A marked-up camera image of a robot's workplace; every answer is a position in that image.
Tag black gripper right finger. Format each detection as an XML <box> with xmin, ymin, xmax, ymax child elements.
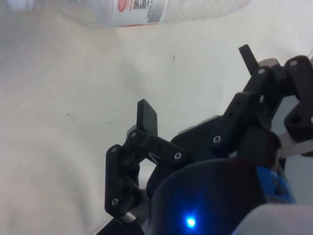
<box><xmin>210</xmin><ymin>44</ymin><xmax>313</xmax><ymax>157</ymax></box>

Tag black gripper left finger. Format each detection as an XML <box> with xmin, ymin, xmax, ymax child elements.
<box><xmin>104</xmin><ymin>98</ymin><xmax>189</xmax><ymax>216</ymax></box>

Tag clear plastic bottle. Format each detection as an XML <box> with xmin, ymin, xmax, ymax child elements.
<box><xmin>9</xmin><ymin>0</ymin><xmax>243</xmax><ymax>29</ymax></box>

